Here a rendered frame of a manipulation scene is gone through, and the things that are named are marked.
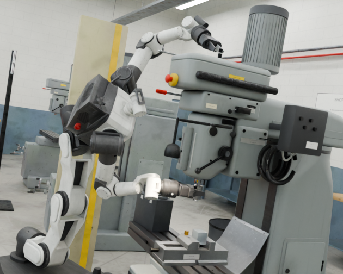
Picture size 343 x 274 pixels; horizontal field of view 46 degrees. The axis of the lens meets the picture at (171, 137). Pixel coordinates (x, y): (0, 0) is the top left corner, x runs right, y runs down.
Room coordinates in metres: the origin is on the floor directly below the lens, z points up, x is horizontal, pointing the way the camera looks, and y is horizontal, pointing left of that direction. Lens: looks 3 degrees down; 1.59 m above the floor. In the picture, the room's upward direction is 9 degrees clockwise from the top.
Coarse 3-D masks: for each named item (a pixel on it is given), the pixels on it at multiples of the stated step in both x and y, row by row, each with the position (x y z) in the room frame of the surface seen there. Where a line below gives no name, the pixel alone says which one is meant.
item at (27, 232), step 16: (16, 240) 2.49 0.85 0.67; (0, 256) 2.46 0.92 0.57; (16, 256) 2.45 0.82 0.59; (0, 272) 2.32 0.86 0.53; (16, 272) 2.27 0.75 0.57; (32, 272) 2.30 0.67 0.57; (48, 272) 2.34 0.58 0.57; (64, 272) 2.37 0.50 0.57; (80, 272) 2.41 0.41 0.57; (96, 272) 2.30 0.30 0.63
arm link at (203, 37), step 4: (200, 28) 2.12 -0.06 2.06; (204, 28) 2.12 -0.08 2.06; (196, 32) 2.12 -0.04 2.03; (200, 32) 2.10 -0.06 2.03; (204, 32) 2.10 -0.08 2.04; (208, 32) 2.12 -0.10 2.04; (196, 36) 2.11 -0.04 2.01; (200, 36) 2.10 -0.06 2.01; (204, 36) 2.07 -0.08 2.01; (208, 36) 2.08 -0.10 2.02; (196, 40) 2.12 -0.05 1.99; (200, 40) 2.08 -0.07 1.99; (204, 40) 2.04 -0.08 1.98; (208, 40) 2.04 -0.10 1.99; (212, 40) 2.06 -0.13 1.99; (216, 40) 2.09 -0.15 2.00; (200, 44) 2.06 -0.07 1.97; (204, 44) 2.05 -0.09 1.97; (216, 44) 2.08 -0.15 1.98; (220, 44) 2.10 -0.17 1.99; (204, 48) 2.06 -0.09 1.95; (208, 48) 2.07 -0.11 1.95
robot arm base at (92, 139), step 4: (96, 132) 1.94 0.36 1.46; (100, 132) 1.94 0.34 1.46; (104, 132) 1.95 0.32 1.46; (108, 132) 1.97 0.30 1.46; (92, 136) 1.88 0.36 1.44; (120, 136) 1.92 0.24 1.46; (92, 140) 1.87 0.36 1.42; (120, 140) 1.90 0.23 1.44; (92, 144) 1.86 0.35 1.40; (120, 144) 1.89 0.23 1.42; (92, 148) 1.86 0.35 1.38; (120, 148) 1.89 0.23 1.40; (92, 152) 1.88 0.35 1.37; (120, 152) 1.90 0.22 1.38
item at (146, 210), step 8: (144, 192) 2.43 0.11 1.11; (144, 200) 2.39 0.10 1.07; (152, 200) 2.32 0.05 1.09; (160, 200) 2.30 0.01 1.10; (168, 200) 2.34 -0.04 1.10; (136, 208) 2.45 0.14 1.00; (144, 208) 2.38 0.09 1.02; (152, 208) 2.31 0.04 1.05; (160, 208) 2.31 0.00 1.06; (168, 208) 2.34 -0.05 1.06; (136, 216) 2.44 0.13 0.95; (144, 216) 2.37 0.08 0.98; (152, 216) 2.30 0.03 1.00; (160, 216) 2.31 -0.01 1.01; (168, 216) 2.35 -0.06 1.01; (144, 224) 2.36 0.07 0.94; (152, 224) 2.29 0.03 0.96; (160, 224) 2.32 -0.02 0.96; (168, 224) 2.35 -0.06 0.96
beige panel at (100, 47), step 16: (80, 16) 3.45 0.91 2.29; (80, 32) 3.42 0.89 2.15; (96, 32) 3.48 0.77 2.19; (112, 32) 3.54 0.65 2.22; (80, 48) 3.43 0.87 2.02; (96, 48) 3.49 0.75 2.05; (112, 48) 3.55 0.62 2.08; (80, 64) 3.44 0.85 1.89; (96, 64) 3.50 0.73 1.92; (112, 64) 3.56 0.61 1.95; (80, 80) 3.45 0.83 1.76; (96, 160) 3.55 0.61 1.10; (96, 192) 3.57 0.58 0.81; (96, 208) 3.58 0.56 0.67; (96, 224) 3.59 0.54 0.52; (80, 240) 3.54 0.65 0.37; (80, 256) 3.55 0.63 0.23
